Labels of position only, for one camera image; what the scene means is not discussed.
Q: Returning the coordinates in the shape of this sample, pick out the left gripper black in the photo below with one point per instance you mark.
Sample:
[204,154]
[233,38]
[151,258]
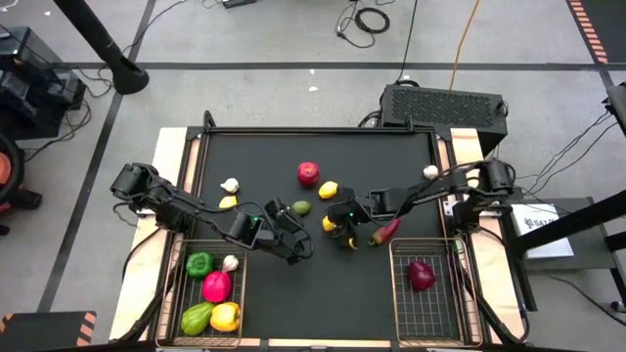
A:
[288,239]

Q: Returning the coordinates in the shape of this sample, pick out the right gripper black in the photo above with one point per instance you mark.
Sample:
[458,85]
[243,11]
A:
[349,222]

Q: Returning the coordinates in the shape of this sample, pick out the yellow lemon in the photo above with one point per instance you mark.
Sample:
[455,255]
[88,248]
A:
[328,225]
[328,190]
[228,202]

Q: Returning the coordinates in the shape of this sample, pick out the green lime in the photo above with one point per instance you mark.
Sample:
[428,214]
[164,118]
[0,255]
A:
[301,208]

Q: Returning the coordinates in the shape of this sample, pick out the red chili pepper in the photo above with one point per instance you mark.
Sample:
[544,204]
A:
[389,229]

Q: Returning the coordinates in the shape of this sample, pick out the red yellow apple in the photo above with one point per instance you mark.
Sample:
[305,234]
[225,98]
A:
[308,174]

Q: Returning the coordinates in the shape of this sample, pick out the pink red bell pepper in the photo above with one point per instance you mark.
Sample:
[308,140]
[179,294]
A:
[216,287]

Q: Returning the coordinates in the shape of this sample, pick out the dark red pomegranate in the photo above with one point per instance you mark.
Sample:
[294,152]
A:
[421,276]

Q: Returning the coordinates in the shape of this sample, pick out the dark green bell pepper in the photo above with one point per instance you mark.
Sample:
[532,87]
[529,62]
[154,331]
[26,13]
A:
[200,265]

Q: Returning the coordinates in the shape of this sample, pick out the yellow bell pepper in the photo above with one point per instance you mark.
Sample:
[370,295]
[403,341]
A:
[225,317]

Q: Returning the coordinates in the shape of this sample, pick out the light green chayote squash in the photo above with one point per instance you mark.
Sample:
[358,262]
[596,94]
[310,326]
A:
[196,319]

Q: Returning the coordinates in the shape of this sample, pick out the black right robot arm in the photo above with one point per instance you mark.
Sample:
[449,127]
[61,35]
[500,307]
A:
[430,188]

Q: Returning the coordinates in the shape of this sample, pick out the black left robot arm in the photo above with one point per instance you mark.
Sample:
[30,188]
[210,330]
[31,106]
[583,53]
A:
[171,205]

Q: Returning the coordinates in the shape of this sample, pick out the black perforated computer case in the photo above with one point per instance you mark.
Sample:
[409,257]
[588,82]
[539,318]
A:
[440,107]

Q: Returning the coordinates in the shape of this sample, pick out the white printed paper sheet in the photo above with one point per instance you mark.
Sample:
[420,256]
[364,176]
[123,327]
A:
[548,239]

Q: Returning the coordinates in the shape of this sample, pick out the black side stand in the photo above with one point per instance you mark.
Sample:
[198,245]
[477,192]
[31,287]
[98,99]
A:
[577,222]

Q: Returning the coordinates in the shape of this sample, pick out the black stand pole with base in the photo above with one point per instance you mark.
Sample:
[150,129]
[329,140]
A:
[128,75]

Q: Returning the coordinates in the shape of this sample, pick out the black power strip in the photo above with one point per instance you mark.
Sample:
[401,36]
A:
[239,3]

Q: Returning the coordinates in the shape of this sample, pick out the black mat with orange stripes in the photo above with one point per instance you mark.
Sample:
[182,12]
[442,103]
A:
[611,24]
[39,332]

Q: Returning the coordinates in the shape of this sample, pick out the black device on stand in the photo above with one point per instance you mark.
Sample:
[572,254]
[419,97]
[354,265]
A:
[618,107]

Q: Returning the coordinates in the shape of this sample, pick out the black orange round device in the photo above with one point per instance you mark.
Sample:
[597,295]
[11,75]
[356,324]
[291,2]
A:
[4,168]

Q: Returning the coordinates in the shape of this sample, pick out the black equipment cart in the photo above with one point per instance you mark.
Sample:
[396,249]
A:
[29,88]

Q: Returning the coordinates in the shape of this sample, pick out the black aluminium table frame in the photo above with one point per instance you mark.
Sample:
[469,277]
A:
[318,130]

